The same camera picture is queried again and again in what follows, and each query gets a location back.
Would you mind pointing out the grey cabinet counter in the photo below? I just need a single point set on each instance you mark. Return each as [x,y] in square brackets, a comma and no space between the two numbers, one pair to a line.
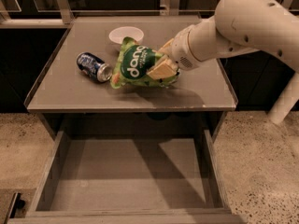
[63,89]

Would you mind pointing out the blue soda can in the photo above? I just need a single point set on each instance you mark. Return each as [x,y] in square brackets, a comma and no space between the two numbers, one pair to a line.
[94,67]

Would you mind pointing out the white ceramic bowl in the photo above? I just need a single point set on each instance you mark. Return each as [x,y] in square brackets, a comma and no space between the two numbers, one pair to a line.
[118,34]

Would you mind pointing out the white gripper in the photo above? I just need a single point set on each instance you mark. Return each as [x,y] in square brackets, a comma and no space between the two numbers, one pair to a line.
[181,50]

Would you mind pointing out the open grey top drawer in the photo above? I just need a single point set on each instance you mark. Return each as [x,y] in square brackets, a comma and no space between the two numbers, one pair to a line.
[130,180]

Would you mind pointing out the green rice chip bag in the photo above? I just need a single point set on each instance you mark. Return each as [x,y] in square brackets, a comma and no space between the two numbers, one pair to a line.
[133,63]

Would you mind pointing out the metal railing frame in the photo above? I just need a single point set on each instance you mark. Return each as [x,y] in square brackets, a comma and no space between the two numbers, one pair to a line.
[93,6]

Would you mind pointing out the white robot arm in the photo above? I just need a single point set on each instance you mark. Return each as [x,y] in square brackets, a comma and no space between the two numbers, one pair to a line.
[238,27]

